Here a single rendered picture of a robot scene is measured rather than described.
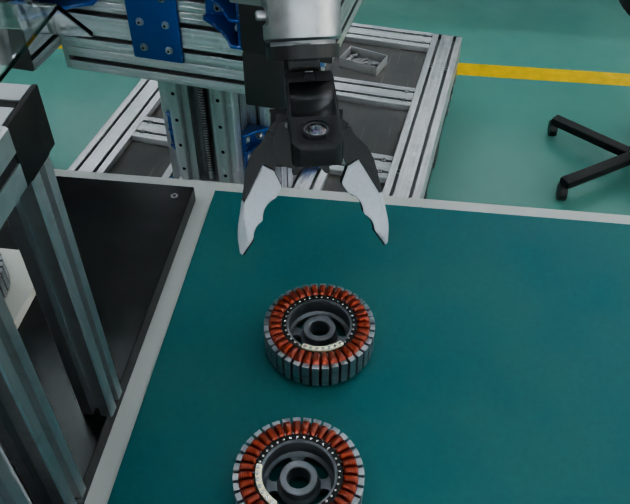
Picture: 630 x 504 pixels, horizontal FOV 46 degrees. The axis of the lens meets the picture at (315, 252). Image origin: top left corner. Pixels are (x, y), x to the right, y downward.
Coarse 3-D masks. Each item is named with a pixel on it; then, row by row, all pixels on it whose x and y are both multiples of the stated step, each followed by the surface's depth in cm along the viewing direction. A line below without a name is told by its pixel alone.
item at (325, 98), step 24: (288, 72) 71; (312, 72) 70; (288, 96) 68; (312, 96) 68; (336, 96) 68; (288, 120) 66; (312, 120) 65; (336, 120) 65; (312, 144) 63; (336, 144) 63
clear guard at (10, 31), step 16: (0, 0) 65; (0, 16) 63; (16, 16) 63; (32, 16) 63; (48, 16) 63; (64, 16) 66; (0, 32) 61; (16, 32) 61; (32, 32) 61; (48, 32) 72; (64, 32) 72; (80, 32) 71; (0, 48) 59; (16, 48) 59; (0, 64) 57; (0, 80) 56
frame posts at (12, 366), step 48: (48, 192) 53; (48, 240) 54; (48, 288) 58; (0, 336) 49; (96, 336) 64; (0, 384) 49; (96, 384) 66; (0, 432) 53; (48, 432) 56; (48, 480) 58
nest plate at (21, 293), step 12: (0, 252) 83; (12, 252) 83; (12, 264) 82; (24, 264) 82; (12, 276) 80; (24, 276) 80; (12, 288) 79; (24, 288) 79; (12, 300) 78; (24, 300) 78; (12, 312) 77; (24, 312) 78
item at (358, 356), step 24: (312, 288) 79; (336, 288) 78; (288, 312) 76; (312, 312) 79; (336, 312) 78; (360, 312) 76; (264, 336) 76; (288, 336) 74; (312, 336) 75; (336, 336) 77; (360, 336) 74; (288, 360) 72; (312, 360) 72; (336, 360) 72; (360, 360) 73; (312, 384) 73
